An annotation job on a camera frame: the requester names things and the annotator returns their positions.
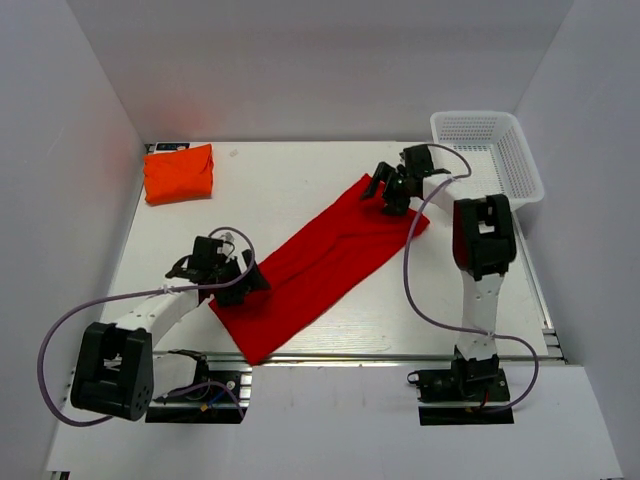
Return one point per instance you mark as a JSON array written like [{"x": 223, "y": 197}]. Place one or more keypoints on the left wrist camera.
[{"x": 207, "y": 253}]

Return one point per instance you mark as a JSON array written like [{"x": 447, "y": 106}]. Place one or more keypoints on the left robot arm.
[{"x": 118, "y": 373}]

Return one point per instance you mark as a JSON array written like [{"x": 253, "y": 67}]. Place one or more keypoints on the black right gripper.
[{"x": 386, "y": 173}]

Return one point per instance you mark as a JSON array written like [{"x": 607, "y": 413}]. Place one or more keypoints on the blue label sticker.
[{"x": 171, "y": 146}]

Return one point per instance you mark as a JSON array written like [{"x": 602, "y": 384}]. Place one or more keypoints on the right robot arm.
[{"x": 483, "y": 247}]

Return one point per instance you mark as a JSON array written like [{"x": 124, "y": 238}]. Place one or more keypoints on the white plastic basket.
[{"x": 496, "y": 148}]

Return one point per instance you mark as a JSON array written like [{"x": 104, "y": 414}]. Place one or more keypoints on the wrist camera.
[
  {"x": 418, "y": 160},
  {"x": 207, "y": 253}
]

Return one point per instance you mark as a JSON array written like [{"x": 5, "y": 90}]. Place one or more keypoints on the red t-shirt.
[{"x": 313, "y": 270}]

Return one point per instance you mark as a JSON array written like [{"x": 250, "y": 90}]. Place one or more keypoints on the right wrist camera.
[{"x": 418, "y": 160}]

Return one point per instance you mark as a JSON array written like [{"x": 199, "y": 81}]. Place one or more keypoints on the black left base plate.
[{"x": 223, "y": 398}]

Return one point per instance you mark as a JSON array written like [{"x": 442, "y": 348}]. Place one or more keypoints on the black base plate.
[
  {"x": 223, "y": 398},
  {"x": 442, "y": 401}
]

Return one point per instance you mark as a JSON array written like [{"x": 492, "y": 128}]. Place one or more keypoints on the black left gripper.
[{"x": 256, "y": 283}]

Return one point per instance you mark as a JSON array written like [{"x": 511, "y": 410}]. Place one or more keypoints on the folded orange t-shirt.
[{"x": 179, "y": 176}]

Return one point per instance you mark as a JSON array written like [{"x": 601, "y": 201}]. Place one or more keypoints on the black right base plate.
[{"x": 442, "y": 401}]

